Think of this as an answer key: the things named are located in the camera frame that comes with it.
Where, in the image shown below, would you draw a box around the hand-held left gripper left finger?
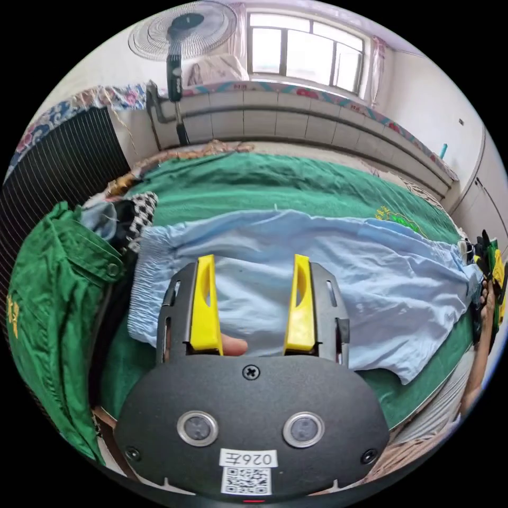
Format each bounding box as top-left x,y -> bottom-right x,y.
189,254 -> 224,356

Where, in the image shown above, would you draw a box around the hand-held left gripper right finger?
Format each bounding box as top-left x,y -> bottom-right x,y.
282,254 -> 321,356

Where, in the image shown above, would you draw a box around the light blue shorts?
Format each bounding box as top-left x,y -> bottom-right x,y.
126,209 -> 483,386

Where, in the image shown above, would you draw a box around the person's right forearm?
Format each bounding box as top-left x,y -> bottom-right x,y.
460,329 -> 494,415

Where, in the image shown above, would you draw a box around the person's right hand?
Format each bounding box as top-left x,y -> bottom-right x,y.
477,277 -> 497,323

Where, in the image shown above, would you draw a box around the person's left hand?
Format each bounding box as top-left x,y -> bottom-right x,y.
219,333 -> 249,357

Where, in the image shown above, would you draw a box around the white cupboard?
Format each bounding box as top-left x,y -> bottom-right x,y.
451,126 -> 508,257

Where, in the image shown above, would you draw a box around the bed with green cover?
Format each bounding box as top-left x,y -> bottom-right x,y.
92,150 -> 477,434

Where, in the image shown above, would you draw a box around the pile of clothes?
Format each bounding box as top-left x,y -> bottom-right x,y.
5,192 -> 159,467

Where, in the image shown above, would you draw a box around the pink curtain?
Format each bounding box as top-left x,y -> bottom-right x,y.
370,35 -> 389,108

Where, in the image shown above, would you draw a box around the black ribbed radiator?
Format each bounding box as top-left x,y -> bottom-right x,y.
0,105 -> 132,286

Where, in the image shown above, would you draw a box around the floral sill cloth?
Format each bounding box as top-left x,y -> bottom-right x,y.
12,80 -> 458,180

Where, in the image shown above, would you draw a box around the window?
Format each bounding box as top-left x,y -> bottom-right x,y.
246,12 -> 367,97

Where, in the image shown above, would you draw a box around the white standing fan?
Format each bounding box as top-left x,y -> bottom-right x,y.
128,1 -> 239,146

